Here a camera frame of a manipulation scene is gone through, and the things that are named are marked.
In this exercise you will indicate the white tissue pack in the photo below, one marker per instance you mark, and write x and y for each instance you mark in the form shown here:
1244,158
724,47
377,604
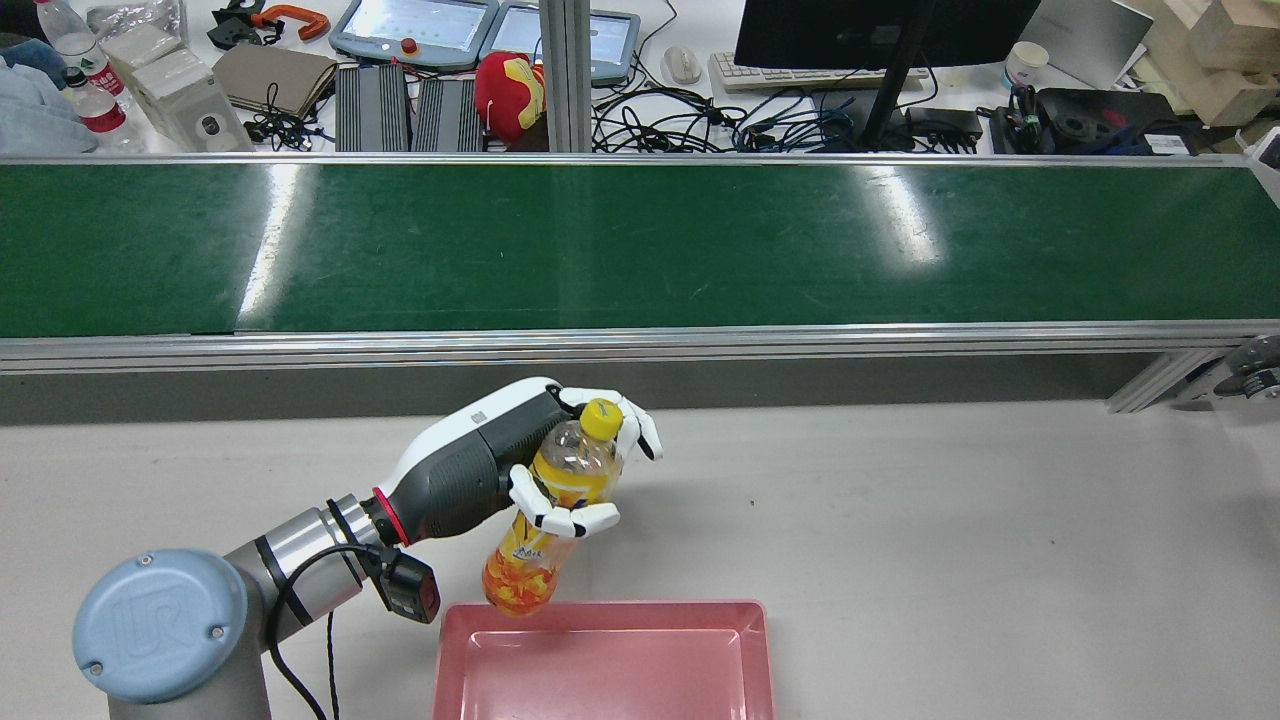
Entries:
140,45

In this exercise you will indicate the black computer monitor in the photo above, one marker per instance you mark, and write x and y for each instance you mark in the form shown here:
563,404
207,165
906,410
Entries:
830,30

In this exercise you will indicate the aluminium profile post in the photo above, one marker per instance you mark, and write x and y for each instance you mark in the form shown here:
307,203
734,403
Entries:
565,70

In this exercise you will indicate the orange juice bottle yellow cap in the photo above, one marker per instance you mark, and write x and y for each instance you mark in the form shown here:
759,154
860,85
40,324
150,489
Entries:
520,580

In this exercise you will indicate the white computer keyboard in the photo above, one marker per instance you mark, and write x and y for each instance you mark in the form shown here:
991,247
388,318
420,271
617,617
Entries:
790,75

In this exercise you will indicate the light wooden boxes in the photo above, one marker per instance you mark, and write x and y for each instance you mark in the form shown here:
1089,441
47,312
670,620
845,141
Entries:
1220,50

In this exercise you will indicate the white paper cup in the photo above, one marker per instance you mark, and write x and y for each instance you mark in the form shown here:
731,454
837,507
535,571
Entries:
1025,62

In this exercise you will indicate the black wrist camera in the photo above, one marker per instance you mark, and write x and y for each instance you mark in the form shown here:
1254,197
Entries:
410,590

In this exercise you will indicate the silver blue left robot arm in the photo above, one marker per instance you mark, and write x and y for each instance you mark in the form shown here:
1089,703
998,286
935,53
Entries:
160,620

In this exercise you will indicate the brown paper notebook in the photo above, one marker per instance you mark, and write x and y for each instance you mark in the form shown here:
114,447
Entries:
275,80

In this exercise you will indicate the clear water bottle red label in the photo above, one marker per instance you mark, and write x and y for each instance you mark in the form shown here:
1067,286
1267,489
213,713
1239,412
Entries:
105,118
75,40

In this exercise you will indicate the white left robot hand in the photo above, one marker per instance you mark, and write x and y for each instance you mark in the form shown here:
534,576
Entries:
450,480

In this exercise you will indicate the silver laptop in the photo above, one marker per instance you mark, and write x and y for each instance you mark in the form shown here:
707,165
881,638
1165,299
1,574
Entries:
1090,40

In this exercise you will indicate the white cardboard box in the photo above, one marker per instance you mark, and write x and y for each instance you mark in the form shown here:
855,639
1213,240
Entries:
185,100

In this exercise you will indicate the white computer mouse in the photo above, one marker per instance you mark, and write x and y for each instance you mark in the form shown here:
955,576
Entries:
682,64

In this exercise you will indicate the red yellow plush toy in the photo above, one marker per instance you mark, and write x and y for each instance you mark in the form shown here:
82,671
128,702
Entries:
505,95

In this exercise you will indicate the green conveyor belt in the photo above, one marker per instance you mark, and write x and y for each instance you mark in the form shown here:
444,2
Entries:
600,250

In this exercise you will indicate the black finned heat sink box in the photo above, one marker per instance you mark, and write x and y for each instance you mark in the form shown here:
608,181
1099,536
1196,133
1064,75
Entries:
372,110
450,118

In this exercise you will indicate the black equipment case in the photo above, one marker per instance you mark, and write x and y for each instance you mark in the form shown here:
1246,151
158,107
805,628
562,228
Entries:
1090,120

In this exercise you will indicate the grey teach pendant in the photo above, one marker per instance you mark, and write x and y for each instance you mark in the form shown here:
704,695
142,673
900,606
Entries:
410,30
610,45

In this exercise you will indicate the light blue cloth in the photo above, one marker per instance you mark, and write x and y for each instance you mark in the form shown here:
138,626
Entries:
35,110

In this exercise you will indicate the pink plastic basket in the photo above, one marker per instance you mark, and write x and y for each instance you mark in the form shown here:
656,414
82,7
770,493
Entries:
600,670

